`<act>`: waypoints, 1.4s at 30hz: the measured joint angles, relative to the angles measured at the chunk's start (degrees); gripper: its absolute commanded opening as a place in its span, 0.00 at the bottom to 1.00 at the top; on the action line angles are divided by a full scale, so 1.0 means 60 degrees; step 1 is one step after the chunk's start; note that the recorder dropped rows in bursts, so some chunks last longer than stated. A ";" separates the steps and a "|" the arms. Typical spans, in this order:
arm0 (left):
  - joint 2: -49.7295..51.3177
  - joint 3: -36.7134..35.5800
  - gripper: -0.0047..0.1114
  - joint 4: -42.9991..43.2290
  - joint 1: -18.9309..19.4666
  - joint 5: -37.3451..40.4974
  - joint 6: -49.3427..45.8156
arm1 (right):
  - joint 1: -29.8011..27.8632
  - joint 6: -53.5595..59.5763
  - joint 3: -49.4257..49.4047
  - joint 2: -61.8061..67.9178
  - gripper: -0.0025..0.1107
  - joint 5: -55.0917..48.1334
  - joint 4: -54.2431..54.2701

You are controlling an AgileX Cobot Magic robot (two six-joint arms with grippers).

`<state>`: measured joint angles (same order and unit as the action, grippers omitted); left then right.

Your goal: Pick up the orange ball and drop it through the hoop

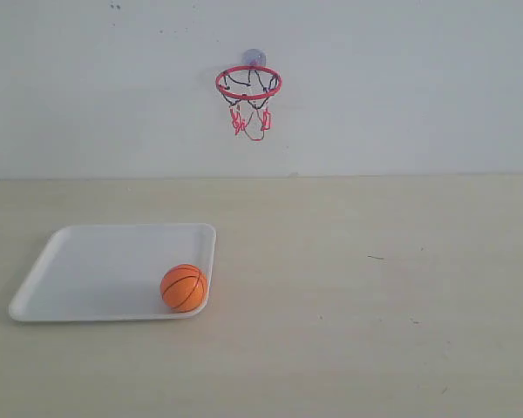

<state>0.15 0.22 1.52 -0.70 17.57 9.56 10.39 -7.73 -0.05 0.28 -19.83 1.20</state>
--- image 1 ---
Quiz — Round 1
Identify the small orange basketball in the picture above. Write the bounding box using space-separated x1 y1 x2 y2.
160 264 208 314

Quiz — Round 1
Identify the red mini basketball hoop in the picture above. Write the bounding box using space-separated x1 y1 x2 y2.
214 64 282 142

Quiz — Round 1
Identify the clear suction cup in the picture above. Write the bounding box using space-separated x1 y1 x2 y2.
241 49 267 67

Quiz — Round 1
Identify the white plastic tray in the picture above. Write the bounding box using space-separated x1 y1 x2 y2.
9 223 216 322

